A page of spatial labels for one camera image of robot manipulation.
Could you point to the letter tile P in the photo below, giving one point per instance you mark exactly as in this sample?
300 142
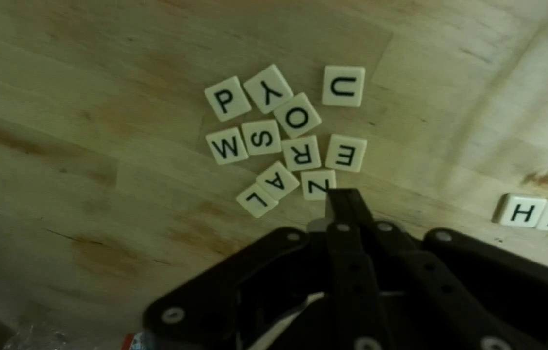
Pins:
228 97

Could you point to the letter tile O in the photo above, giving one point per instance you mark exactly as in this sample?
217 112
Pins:
298 114

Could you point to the letter tile W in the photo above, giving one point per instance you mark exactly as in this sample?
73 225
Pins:
228 145

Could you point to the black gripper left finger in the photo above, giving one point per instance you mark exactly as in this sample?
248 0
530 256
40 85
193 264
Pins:
353 283

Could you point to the letter tile Z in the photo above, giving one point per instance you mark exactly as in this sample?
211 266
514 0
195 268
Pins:
316 182

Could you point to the letter tile S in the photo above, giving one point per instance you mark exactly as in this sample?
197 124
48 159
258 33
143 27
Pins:
262 136

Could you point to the letter tile L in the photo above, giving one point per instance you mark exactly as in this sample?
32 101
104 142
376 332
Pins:
258 200

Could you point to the letter tile R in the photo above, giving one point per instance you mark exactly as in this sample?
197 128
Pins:
302 151

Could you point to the letter tile H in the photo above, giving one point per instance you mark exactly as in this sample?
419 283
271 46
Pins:
522 210

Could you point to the letter tile A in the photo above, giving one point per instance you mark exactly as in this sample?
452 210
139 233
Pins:
279 180

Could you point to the letter tile E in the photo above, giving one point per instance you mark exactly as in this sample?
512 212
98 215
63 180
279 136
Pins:
347 153

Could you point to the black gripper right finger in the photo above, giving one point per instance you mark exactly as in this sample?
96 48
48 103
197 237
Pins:
469 291

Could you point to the letter tile Y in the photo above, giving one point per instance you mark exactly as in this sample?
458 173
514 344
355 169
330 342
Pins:
269 87

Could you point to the letter tile U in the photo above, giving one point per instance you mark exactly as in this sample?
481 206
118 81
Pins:
343 85

